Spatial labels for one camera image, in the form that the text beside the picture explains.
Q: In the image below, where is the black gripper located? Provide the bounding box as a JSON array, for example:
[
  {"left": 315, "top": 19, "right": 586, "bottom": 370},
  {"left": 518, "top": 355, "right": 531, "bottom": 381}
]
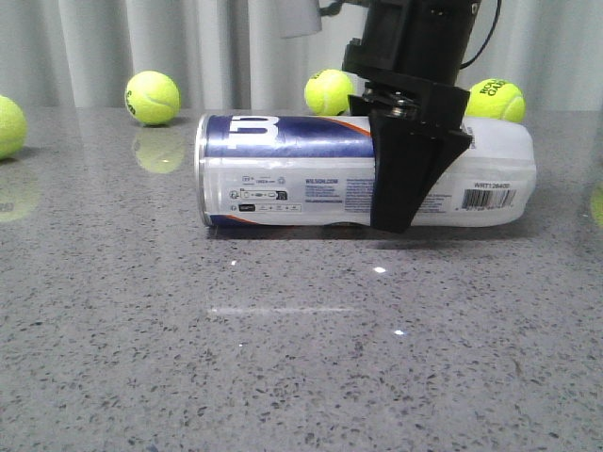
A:
[{"left": 349, "top": 77, "right": 471, "bottom": 233}]

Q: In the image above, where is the white blue tennis ball can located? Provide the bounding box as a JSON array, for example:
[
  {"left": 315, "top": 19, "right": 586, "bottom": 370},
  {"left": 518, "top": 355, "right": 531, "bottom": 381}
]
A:
[{"left": 195, "top": 114, "right": 537, "bottom": 227}]

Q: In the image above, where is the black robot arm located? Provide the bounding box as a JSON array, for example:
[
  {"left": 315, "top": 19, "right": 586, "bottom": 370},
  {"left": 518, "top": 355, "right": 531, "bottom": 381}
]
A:
[{"left": 342, "top": 1, "right": 480, "bottom": 233}]

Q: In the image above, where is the yellow Roland Garros tennis ball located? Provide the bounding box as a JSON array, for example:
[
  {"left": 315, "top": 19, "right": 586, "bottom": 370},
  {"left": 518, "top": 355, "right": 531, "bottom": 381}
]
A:
[{"left": 465, "top": 78, "right": 526, "bottom": 122}]

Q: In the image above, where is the yellow Wilson tennis ball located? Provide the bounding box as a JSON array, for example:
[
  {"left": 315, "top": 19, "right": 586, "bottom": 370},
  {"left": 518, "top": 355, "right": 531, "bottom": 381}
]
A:
[
  {"left": 304, "top": 69, "right": 354, "bottom": 116},
  {"left": 124, "top": 71, "right": 181, "bottom": 125}
]

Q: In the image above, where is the yellow tennis ball far left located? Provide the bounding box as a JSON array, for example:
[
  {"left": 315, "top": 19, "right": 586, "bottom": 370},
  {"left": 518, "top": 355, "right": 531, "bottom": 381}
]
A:
[{"left": 0, "top": 96, "right": 27, "bottom": 160}]

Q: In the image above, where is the white pleated curtain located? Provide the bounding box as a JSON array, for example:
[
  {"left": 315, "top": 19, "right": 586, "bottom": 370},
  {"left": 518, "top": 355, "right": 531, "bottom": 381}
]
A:
[{"left": 1, "top": 1, "right": 602, "bottom": 111}]

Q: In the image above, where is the black cable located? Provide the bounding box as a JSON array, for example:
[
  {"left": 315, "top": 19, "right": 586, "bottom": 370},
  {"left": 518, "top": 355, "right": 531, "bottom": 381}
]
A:
[{"left": 459, "top": 0, "right": 503, "bottom": 71}]

